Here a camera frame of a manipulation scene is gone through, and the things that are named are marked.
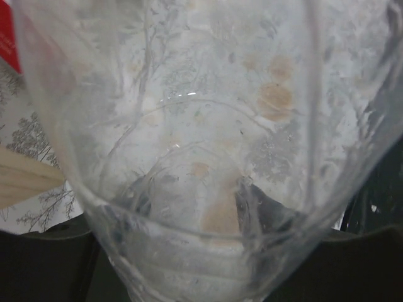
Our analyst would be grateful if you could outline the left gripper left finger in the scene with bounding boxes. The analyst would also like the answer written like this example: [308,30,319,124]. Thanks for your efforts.
[0,216,105,302]

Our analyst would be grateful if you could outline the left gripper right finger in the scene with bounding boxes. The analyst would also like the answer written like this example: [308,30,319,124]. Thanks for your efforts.
[232,184,403,302]

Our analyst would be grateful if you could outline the clear plastic bottle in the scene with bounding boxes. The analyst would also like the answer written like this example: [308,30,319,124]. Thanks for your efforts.
[13,1,402,301]

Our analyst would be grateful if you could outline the wooden shelf unit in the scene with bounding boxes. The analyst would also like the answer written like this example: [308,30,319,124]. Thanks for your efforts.
[1,147,65,209]

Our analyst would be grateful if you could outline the black base bar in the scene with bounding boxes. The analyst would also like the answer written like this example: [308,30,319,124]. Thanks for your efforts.
[341,140,403,235]

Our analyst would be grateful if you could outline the floral table mat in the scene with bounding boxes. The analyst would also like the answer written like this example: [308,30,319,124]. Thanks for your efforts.
[1,61,82,234]

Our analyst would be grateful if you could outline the red box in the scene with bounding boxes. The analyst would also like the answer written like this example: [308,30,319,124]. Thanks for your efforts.
[0,0,21,76]

